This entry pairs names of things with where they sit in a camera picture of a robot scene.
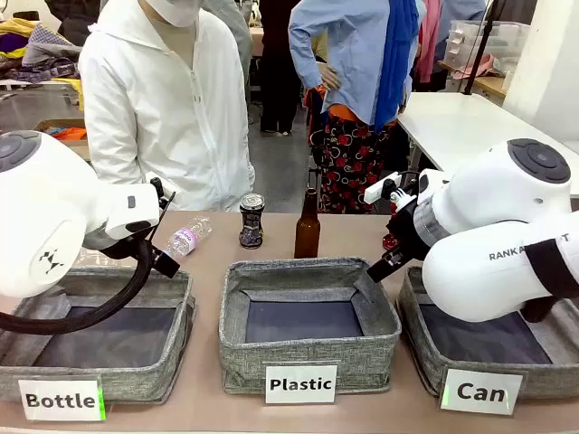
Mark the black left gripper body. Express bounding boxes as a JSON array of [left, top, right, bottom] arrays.
[[135, 234, 181, 278]]

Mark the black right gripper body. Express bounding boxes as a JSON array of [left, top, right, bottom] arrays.
[[383, 198, 436, 263]]

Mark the clear plastic bottle purple label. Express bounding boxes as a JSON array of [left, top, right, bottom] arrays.
[[162, 215, 214, 259]]

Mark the brown glass bottle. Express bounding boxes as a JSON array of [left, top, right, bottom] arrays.
[[293, 188, 321, 259]]

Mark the black crushed drink can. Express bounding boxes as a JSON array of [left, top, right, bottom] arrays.
[[238, 193, 267, 249]]

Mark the grey fabric basket Can label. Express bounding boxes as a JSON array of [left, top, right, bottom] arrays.
[[397, 265, 579, 400]]

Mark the grey fabric basket Bottle label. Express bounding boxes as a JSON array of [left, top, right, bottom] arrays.
[[0, 265, 196, 403]]

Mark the grey fabric basket Plastic label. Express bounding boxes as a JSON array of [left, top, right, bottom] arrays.
[[218, 257, 402, 395]]

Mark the white sign reading Can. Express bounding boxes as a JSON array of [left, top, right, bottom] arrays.
[[439, 368, 524, 416]]

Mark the blue shirt person's hand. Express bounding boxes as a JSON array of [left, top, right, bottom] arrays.
[[316, 62, 343, 92]]

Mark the red floral black skirt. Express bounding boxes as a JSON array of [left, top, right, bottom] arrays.
[[309, 112, 399, 214]]

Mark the white side table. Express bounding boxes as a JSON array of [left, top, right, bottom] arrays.
[[397, 91, 579, 200]]

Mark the white sign reading Plastic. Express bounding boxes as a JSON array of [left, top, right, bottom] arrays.
[[264, 364, 338, 405]]

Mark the brown cardboard box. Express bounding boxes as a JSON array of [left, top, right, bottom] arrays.
[[34, 118, 91, 162]]

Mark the person in white jacket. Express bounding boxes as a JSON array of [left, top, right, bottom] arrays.
[[77, 0, 257, 212]]

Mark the orange cloth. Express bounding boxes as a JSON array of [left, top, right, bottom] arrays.
[[47, 126, 88, 142]]

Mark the white sign reading Bottle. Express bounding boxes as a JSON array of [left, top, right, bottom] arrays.
[[17, 378, 106, 421]]

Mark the hanging blue scarf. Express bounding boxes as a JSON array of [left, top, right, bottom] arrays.
[[374, 0, 422, 132]]

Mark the person in blue shirt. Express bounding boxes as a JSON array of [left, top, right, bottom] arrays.
[[288, 0, 426, 132]]

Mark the black slanted pole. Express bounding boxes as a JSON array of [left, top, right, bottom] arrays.
[[463, 0, 506, 96]]

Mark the hanging pink garment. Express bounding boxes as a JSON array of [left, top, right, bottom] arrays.
[[415, 0, 447, 85]]

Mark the person in dark clothes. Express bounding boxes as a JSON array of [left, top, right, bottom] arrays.
[[258, 0, 303, 137]]

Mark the clear plastic storage box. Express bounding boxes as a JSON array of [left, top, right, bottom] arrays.
[[442, 20, 530, 69]]

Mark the pile of colourful clothes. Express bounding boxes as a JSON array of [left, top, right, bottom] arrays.
[[0, 17, 85, 87]]

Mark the white face mask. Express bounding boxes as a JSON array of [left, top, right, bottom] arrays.
[[144, 0, 201, 27]]

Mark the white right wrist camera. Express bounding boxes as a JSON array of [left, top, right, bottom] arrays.
[[363, 174, 420, 213]]

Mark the black left arm cable sleeve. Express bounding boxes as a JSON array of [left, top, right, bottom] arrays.
[[0, 239, 156, 336]]

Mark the black arm cable sleeve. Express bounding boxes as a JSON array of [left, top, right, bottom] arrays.
[[0, 239, 156, 336], [519, 238, 579, 325]]

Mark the black right arm cable sleeve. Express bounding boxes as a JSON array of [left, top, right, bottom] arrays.
[[519, 238, 579, 325]]

